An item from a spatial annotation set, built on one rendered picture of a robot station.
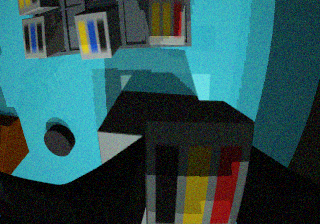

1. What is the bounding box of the dark grey panel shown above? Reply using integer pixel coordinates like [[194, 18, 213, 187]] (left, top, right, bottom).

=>
[[288, 80, 320, 185]]

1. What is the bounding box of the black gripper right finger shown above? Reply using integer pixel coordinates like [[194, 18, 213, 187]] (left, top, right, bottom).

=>
[[236, 145, 320, 224]]

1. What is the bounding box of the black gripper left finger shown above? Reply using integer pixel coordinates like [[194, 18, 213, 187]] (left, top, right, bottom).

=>
[[0, 135, 147, 224]]

